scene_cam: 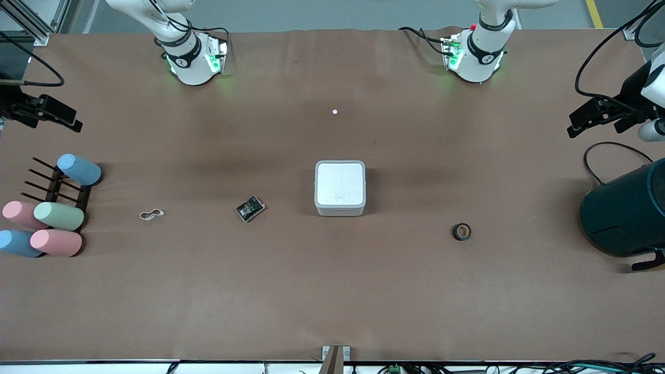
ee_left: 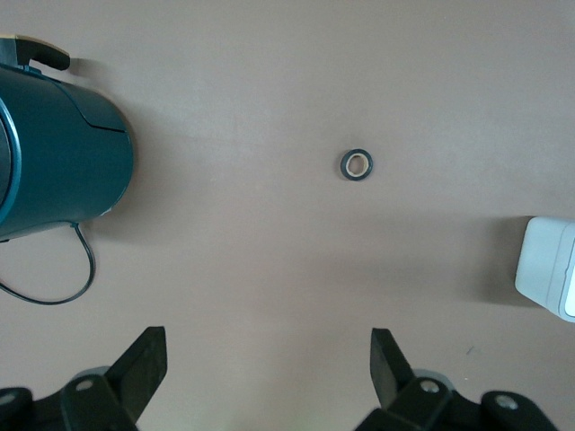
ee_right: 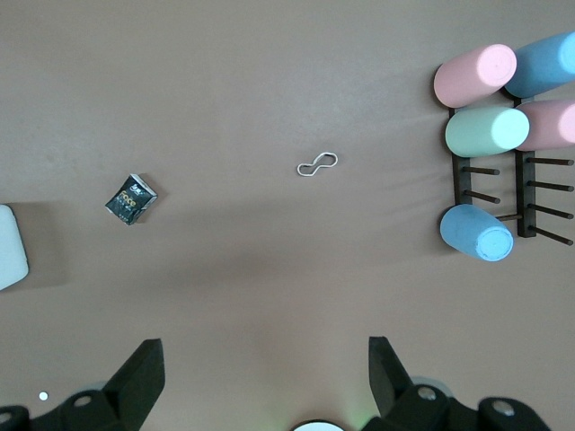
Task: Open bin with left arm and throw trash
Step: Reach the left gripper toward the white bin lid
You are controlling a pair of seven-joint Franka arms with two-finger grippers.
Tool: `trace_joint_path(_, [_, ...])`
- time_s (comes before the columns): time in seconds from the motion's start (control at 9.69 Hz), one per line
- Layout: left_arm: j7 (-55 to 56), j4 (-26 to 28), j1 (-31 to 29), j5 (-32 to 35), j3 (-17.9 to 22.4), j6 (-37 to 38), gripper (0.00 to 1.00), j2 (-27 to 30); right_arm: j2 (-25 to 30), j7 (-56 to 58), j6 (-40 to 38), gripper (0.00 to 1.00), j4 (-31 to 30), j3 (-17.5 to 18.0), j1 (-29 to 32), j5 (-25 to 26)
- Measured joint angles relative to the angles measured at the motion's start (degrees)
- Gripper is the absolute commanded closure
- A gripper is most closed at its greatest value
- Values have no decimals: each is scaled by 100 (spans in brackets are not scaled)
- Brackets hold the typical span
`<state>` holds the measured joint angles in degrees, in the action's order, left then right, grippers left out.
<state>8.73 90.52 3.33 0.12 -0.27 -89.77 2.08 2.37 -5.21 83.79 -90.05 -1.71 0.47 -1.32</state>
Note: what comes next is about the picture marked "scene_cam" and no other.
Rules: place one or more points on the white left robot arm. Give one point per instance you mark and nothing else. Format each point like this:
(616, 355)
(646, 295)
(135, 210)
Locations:
(478, 57)

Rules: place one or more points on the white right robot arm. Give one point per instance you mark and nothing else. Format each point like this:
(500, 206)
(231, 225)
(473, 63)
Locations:
(189, 65)

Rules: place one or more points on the left arm base control box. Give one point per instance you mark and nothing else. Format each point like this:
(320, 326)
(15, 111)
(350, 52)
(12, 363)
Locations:
(451, 52)

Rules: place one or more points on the white square trash bin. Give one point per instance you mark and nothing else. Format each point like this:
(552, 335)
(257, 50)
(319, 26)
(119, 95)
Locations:
(340, 187)

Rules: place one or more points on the right arm base control box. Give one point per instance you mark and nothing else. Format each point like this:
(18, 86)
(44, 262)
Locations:
(217, 54)

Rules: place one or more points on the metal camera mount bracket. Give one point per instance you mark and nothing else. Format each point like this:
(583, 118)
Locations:
(335, 358)

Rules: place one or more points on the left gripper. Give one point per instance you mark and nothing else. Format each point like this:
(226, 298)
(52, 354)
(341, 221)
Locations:
(633, 94)

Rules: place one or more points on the brown paper table cover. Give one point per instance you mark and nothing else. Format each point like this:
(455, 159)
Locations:
(332, 291)

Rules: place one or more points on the blue cup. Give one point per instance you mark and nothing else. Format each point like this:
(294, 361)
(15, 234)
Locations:
(18, 243)
(79, 169)

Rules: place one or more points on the aluminium frame profile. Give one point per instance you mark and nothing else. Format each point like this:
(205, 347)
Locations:
(636, 30)
(31, 26)

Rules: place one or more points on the black tape roll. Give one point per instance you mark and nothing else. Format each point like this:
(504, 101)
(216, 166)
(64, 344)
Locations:
(456, 231)

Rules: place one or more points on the beige rubber band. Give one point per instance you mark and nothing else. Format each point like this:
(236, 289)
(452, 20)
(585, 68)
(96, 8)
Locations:
(143, 215)

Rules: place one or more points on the black snack wrapper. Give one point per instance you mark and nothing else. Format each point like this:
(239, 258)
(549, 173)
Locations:
(250, 208)

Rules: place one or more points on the pink cup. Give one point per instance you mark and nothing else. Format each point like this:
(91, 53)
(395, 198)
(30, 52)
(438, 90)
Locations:
(56, 243)
(18, 214)

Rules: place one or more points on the pale green cup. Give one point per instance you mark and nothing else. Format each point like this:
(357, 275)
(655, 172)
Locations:
(60, 216)

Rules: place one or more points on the black peg cup rack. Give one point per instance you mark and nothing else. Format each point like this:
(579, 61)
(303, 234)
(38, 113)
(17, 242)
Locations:
(54, 189)

